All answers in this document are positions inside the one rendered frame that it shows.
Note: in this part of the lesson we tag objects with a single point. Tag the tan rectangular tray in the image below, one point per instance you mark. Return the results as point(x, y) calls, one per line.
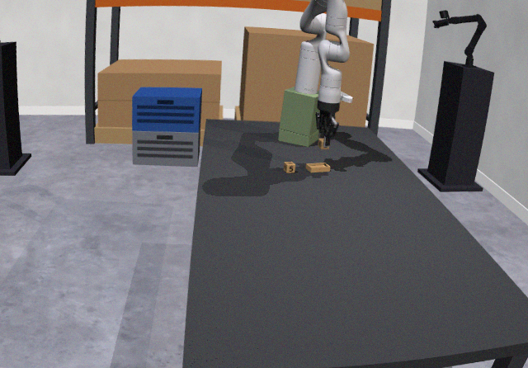
point(317, 167)

